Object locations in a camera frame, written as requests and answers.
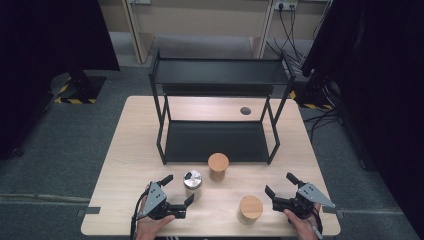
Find black metal two-tier shelf rack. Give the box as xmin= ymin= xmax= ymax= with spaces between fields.
xmin=148 ymin=46 xmax=297 ymax=166

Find short wooden cup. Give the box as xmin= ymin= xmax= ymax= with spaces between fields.
xmin=236 ymin=194 xmax=265 ymax=225

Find black curtain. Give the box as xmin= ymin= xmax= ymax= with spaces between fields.
xmin=300 ymin=0 xmax=424 ymax=240
xmin=0 ymin=0 xmax=121 ymax=162

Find glass jar with metal lid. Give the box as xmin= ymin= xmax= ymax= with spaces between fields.
xmin=182 ymin=169 xmax=204 ymax=201

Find grey tape strip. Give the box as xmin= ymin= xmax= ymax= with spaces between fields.
xmin=76 ymin=206 xmax=102 ymax=216
xmin=321 ymin=205 xmax=345 ymax=215

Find person's right hand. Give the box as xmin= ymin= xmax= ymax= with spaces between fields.
xmin=282 ymin=204 xmax=323 ymax=240

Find black cables from socket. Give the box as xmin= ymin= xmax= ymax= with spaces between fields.
xmin=265 ymin=3 xmax=309 ymax=69

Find white wall socket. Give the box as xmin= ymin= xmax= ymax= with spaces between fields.
xmin=274 ymin=0 xmax=299 ymax=11

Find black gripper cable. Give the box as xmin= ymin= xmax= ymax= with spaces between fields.
xmin=311 ymin=205 xmax=324 ymax=240
xmin=129 ymin=188 xmax=150 ymax=240

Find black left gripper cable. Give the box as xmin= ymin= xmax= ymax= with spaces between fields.
xmin=129 ymin=188 xmax=150 ymax=240

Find black stand base yellow stripes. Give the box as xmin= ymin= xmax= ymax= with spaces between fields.
xmin=289 ymin=78 xmax=335 ymax=111
xmin=49 ymin=70 xmax=108 ymax=105

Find person's left hand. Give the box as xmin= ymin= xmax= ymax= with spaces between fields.
xmin=135 ymin=194 xmax=176 ymax=240

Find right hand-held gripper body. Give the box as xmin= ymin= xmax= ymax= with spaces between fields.
xmin=272 ymin=181 xmax=336 ymax=220

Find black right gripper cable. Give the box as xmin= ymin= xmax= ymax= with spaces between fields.
xmin=311 ymin=205 xmax=324 ymax=240

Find black floor cables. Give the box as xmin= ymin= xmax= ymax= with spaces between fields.
xmin=299 ymin=105 xmax=342 ymax=142

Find tall wooden cup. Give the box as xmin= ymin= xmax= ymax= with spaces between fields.
xmin=207 ymin=152 xmax=231 ymax=183

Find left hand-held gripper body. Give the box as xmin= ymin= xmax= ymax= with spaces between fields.
xmin=142 ymin=181 xmax=188 ymax=221

